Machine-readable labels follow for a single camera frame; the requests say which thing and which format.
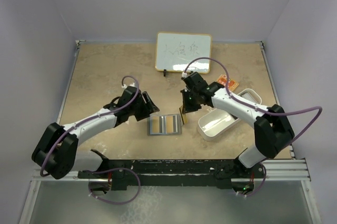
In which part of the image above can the grey card holder wallet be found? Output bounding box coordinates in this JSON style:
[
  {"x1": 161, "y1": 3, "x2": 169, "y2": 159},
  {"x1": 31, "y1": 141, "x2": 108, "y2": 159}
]
[{"x1": 147, "y1": 114, "x2": 182, "y2": 136}]

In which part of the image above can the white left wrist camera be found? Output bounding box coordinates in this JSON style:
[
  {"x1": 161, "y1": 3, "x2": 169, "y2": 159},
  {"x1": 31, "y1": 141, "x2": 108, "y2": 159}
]
[{"x1": 122, "y1": 82, "x2": 137, "y2": 89}]

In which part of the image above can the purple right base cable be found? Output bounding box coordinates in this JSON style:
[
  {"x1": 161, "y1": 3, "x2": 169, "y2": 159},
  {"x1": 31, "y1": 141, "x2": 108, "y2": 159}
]
[{"x1": 236, "y1": 160, "x2": 266, "y2": 198}]

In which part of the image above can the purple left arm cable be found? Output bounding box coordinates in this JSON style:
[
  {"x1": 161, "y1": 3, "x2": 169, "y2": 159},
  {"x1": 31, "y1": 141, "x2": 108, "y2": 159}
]
[{"x1": 39, "y1": 76, "x2": 140, "y2": 177}]

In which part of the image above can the yellow credit card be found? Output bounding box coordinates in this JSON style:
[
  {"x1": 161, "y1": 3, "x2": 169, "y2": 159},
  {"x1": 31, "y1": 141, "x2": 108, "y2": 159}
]
[
  {"x1": 179, "y1": 105, "x2": 187, "y2": 125},
  {"x1": 151, "y1": 116, "x2": 163, "y2": 134}
]

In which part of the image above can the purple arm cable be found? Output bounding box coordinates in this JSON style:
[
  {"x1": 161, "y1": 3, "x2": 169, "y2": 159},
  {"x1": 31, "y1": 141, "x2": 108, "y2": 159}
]
[
  {"x1": 39, "y1": 76, "x2": 140, "y2": 177},
  {"x1": 183, "y1": 57, "x2": 323, "y2": 154}
]

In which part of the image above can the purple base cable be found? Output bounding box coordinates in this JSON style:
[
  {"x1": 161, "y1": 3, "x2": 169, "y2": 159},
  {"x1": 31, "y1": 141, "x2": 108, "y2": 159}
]
[
  {"x1": 88, "y1": 167, "x2": 141, "y2": 205},
  {"x1": 236, "y1": 160, "x2": 266, "y2": 198}
]

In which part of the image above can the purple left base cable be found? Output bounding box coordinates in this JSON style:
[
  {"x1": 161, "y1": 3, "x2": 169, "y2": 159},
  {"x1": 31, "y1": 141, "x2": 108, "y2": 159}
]
[{"x1": 88, "y1": 167, "x2": 141, "y2": 205}]

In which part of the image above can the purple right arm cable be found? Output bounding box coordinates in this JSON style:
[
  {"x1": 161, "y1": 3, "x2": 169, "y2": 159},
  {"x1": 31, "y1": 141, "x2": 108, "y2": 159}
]
[{"x1": 183, "y1": 57, "x2": 323, "y2": 154}]

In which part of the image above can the white box with cards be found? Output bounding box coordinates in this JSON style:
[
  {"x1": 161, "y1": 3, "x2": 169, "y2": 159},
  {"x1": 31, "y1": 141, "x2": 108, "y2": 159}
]
[{"x1": 237, "y1": 88, "x2": 262, "y2": 105}]

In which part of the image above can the small whiteboard with writing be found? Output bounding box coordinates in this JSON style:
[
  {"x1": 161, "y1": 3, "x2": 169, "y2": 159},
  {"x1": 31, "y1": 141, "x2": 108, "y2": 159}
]
[{"x1": 154, "y1": 32, "x2": 212, "y2": 74}]

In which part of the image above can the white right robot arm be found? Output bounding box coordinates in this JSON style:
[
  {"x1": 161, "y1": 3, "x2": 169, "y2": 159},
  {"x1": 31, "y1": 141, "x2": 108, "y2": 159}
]
[{"x1": 181, "y1": 72, "x2": 294, "y2": 177}]

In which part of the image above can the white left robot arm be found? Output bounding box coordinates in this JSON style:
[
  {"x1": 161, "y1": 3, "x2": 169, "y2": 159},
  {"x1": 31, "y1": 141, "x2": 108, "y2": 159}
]
[{"x1": 32, "y1": 86, "x2": 160, "y2": 179}]

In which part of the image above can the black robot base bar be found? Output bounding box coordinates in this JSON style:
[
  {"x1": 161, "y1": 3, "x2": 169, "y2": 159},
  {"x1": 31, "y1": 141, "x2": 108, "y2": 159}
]
[{"x1": 78, "y1": 154, "x2": 266, "y2": 192}]

